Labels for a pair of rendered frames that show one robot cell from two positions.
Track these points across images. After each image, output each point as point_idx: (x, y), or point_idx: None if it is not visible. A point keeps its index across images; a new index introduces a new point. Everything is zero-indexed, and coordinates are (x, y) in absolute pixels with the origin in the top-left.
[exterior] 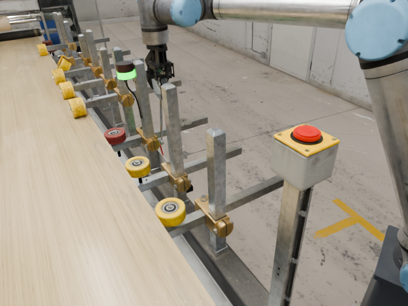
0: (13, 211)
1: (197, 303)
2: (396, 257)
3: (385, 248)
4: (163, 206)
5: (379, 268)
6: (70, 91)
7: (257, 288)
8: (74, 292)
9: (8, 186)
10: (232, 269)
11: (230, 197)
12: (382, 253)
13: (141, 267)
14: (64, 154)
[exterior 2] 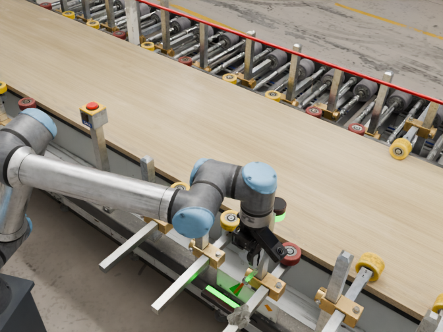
0: (277, 166)
1: (144, 154)
2: (10, 293)
3: (13, 307)
4: (185, 188)
5: (28, 286)
6: (434, 304)
7: (122, 221)
8: (200, 146)
9: (305, 179)
10: (140, 226)
11: (146, 231)
12: (18, 302)
13: (177, 159)
14: (304, 213)
